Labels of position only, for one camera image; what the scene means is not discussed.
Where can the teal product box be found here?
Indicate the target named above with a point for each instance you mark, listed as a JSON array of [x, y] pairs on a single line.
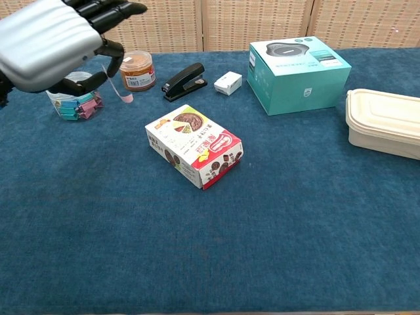
[[295, 85]]

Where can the cream lidded lunch container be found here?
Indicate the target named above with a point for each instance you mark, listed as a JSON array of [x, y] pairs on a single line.
[[384, 121]]

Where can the pink tape strip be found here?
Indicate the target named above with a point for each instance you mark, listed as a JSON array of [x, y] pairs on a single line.
[[126, 97]]

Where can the bamboo folding screen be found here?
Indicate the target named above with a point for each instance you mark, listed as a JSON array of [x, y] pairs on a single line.
[[256, 23]]

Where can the chocolate pie snack box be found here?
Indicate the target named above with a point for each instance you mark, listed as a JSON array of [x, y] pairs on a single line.
[[193, 144]]

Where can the clear jar of binder clips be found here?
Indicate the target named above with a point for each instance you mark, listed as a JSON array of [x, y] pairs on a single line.
[[85, 110]]

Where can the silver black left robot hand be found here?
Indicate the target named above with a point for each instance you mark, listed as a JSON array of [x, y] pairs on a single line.
[[42, 49]]

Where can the black stapler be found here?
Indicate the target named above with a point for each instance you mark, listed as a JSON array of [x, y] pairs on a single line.
[[183, 78]]

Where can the clear jar of brown rubber bands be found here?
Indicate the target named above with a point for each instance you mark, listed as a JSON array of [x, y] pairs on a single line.
[[138, 75]]

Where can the small white staple box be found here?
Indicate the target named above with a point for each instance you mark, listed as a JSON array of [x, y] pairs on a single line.
[[228, 82]]

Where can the blue tablecloth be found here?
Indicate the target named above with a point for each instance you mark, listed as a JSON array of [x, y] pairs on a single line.
[[98, 229]]

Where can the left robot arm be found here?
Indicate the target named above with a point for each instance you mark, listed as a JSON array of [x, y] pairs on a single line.
[[4, 93]]

